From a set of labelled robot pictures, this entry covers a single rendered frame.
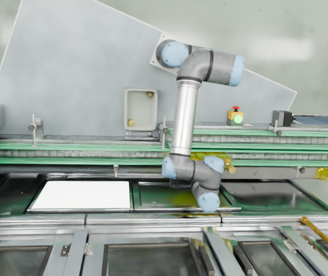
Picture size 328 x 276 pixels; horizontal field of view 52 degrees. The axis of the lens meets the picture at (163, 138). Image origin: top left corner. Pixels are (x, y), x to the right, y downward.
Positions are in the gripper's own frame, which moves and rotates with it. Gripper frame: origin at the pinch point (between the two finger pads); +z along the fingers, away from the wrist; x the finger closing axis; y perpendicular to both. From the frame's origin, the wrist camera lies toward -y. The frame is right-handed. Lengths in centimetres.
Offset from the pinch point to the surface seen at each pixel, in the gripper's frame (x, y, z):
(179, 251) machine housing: -16.8, -8.6, -37.3
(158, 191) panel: -12.2, -11.8, 6.7
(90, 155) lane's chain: -1, -46, 31
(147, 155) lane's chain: -1.2, -15.5, 30.8
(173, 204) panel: -12.3, -6.5, -7.7
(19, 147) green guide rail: 6, -79, 23
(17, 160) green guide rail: -1, -81, 25
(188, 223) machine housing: -14.8, -2.6, -21.0
